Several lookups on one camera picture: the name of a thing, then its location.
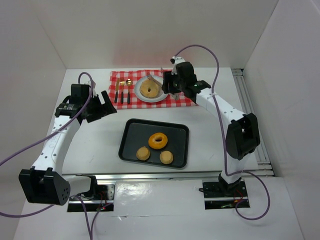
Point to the white paper plate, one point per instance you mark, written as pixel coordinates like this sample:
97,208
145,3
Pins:
161,96

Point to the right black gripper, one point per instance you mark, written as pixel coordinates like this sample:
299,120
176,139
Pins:
169,82

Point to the aluminium rail front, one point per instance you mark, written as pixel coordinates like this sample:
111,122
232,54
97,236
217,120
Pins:
150,176

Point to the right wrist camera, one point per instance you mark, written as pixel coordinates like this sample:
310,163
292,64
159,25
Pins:
175,60

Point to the small round bun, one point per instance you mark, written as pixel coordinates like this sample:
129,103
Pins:
166,157
143,153

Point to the small round bun right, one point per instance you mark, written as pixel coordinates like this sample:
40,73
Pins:
166,157

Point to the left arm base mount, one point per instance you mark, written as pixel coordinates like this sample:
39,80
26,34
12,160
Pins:
88,195

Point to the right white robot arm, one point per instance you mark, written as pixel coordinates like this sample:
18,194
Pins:
240,132

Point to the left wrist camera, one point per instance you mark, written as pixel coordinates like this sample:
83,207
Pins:
92,86

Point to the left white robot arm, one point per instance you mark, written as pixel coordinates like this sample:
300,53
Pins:
43,183

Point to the red checkered cloth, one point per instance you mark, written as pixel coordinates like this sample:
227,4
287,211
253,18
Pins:
135,103

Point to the orange glazed donut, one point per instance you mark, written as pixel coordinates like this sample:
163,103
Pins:
158,141

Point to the plain beige bagel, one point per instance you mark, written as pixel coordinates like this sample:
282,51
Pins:
149,88

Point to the gold knife black handle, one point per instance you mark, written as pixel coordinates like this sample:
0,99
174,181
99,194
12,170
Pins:
116,90

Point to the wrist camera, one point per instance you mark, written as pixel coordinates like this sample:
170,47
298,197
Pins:
175,60
92,86

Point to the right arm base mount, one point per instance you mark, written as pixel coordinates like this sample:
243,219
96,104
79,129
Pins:
219,196

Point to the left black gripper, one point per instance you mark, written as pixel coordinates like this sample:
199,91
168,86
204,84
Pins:
95,110

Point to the aluminium rail right side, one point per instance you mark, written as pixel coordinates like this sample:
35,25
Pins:
265,168

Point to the gold fork black handle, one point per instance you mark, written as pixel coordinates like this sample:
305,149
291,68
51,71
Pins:
122,84

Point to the gold spoon black handle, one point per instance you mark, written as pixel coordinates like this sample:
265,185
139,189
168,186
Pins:
128,84

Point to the small round bun left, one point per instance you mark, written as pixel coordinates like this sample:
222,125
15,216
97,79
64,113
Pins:
143,153

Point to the black baking tray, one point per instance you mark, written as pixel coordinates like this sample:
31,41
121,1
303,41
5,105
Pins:
137,132

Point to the metal tongs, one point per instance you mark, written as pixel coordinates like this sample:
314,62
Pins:
175,96

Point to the aluminium rail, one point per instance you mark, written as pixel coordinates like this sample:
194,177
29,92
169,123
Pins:
150,176
265,168

